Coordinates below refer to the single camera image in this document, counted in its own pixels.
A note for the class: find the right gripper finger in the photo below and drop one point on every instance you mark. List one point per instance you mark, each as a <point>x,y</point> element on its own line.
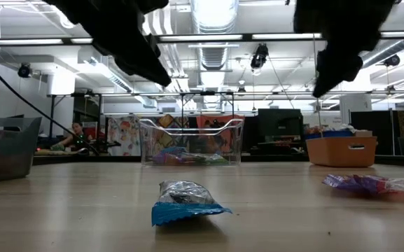
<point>325,70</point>
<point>347,66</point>

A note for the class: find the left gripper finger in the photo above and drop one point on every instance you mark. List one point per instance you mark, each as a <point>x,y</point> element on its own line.
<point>151,47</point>
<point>128,56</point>

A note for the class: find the teal candy bag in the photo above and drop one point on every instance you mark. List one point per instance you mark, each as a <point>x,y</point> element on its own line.
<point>215,160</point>

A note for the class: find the purple clear candy bag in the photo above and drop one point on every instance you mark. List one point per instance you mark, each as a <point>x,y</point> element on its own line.
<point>355,183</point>

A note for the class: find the black ceiling spotlight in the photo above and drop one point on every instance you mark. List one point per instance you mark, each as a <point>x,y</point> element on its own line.
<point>258,57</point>
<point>392,60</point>
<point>24,71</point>

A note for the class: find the blue storage bin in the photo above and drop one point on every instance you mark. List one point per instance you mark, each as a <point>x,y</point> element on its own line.
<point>331,133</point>

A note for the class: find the black partition panel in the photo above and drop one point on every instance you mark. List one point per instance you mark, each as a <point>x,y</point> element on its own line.
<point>373,129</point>

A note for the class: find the small cardboard box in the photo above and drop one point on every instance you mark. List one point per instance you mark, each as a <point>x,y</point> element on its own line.
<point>362,133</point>

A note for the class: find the black computer monitor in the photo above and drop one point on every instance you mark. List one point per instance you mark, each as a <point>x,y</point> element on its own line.
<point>280,122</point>

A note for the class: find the colourful patchwork quilt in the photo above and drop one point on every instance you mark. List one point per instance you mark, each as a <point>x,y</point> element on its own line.
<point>168,120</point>

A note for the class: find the floral hanging cloth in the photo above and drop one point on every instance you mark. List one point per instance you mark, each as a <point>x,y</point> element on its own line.
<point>124,136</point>

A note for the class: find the clear plastic bin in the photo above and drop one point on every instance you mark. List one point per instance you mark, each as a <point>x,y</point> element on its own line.
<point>149,136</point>

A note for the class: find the orange plastic bin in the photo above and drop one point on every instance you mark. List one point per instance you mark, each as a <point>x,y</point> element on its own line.
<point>338,154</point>

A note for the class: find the person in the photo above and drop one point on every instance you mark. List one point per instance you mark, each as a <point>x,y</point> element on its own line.
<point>77,131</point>

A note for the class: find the orange hanging cloth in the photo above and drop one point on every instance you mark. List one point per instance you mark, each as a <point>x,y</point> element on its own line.
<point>205,120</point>

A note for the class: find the grey plastic bin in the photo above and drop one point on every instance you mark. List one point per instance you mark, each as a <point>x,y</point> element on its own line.
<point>5,154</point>

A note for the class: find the blue white Hershey's bar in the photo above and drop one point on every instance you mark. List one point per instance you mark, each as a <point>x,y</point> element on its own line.
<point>184,206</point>

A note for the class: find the silver ceiling air duct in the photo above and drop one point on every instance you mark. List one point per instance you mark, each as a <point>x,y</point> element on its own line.
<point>214,57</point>

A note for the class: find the black overhead frame beam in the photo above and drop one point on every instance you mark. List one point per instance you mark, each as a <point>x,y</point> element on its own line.
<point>247,36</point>

